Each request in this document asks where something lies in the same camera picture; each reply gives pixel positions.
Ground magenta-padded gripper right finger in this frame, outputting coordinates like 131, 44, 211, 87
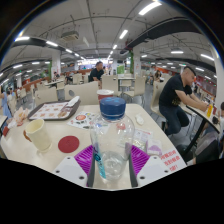
128, 144, 172, 189

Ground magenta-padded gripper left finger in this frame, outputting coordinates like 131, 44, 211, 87
52, 144, 96, 189

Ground clear blue-capped water bottle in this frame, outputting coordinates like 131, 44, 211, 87
89, 96, 136, 183

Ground small purple packet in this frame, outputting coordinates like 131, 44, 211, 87
145, 139, 163, 157

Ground round red coaster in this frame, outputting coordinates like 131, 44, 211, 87
57, 135, 80, 154

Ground clear plastic packet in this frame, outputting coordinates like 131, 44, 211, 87
133, 128, 155, 151

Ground pink notice sticker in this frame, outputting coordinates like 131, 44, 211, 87
159, 148, 188, 174

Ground colourful paper leaflet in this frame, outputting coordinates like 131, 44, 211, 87
66, 110, 101, 131

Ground small white wrapper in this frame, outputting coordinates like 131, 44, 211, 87
134, 113, 145, 126

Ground brown food tray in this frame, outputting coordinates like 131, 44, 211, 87
27, 99, 82, 122

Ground white paper napkin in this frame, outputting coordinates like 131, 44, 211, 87
66, 95, 81, 108

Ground beige chair with hole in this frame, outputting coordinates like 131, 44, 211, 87
34, 87, 59, 108
64, 80, 100, 106

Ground neighbouring cream table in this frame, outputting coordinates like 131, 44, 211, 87
185, 104, 221, 134

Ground group of beige chairs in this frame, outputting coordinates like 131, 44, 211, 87
9, 72, 168, 118

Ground yellow squeeze bottle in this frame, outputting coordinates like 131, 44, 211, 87
206, 103, 214, 119

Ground ceiling air conditioner unit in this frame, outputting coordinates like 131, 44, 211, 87
60, 30, 80, 42

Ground ceiling lights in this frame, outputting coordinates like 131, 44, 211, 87
0, 0, 216, 86

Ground cream mug brown handle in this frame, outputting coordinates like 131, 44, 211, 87
22, 118, 53, 153

